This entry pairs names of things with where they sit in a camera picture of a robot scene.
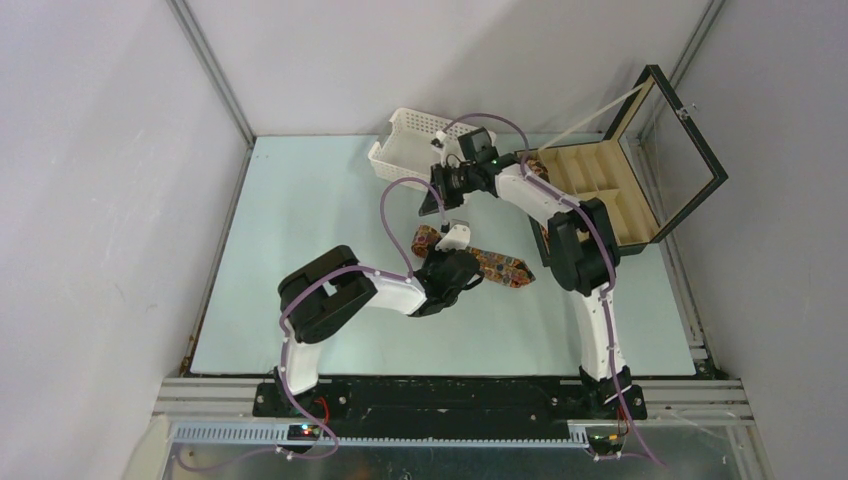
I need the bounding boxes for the purple cable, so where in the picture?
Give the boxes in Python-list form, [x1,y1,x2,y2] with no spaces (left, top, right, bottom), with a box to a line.
[433,113,664,468]
[173,176,452,473]

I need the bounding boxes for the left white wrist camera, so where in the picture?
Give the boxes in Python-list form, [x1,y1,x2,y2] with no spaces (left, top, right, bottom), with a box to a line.
[435,223,471,252]

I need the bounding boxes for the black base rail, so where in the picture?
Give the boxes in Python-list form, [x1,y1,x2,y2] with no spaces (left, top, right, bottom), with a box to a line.
[254,374,648,440]

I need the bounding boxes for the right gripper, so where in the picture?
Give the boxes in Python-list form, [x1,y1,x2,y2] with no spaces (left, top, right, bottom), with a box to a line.
[420,162,478,217]

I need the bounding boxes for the colourful patterned tie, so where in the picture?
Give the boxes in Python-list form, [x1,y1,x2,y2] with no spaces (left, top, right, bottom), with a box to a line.
[410,225,536,289]

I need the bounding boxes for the white perforated plastic basket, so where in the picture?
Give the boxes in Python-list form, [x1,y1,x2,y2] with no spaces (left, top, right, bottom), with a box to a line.
[367,107,450,183]

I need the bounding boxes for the rolled tie far compartment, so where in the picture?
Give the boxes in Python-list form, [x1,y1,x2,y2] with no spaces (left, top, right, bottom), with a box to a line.
[526,157,550,182]

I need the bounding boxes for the black compartment tie box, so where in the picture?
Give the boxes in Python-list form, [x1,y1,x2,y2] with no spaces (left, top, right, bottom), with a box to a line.
[528,64,728,256]

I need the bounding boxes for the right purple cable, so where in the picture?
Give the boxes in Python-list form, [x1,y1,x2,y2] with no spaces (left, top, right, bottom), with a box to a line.
[433,113,664,468]

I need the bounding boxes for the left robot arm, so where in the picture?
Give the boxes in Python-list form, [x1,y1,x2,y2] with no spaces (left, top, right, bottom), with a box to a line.
[277,245,484,417]

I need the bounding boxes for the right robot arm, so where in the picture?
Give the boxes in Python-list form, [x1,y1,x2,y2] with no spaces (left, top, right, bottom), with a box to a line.
[419,128,632,418]

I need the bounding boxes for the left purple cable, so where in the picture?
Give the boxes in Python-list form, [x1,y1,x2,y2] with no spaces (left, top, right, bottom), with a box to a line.
[173,176,452,473]

